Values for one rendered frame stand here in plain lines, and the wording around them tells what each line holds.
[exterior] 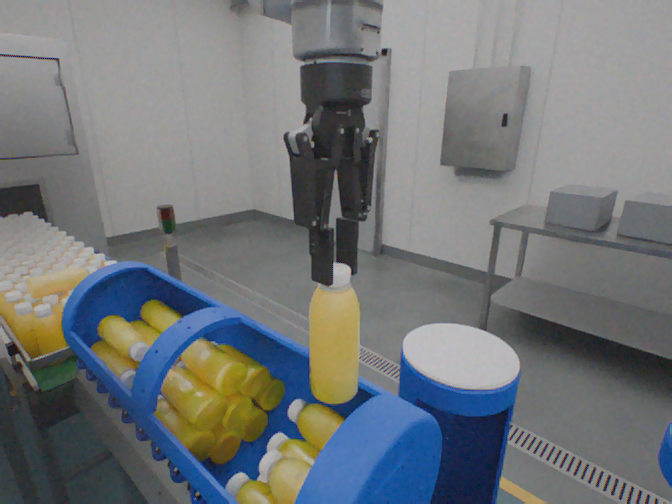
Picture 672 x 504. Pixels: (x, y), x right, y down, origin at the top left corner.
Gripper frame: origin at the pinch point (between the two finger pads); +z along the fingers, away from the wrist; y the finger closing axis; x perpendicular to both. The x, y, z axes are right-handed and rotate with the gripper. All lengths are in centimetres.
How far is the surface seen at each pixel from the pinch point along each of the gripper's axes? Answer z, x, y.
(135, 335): 33, 57, -4
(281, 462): 32.5, 5.4, -5.4
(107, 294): 29, 76, -3
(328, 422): 31.6, 4.9, 4.3
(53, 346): 48, 97, -13
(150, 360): 25.7, 34.1, -10.4
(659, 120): -12, -7, 328
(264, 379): 34.9, 24.7, 6.9
